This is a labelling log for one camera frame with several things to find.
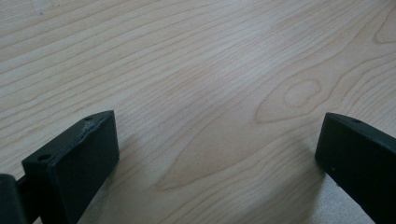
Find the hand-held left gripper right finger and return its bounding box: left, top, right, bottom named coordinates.
left=314, top=112, right=396, bottom=224

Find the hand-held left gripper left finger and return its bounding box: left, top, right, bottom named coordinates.
left=21, top=109, right=120, bottom=224

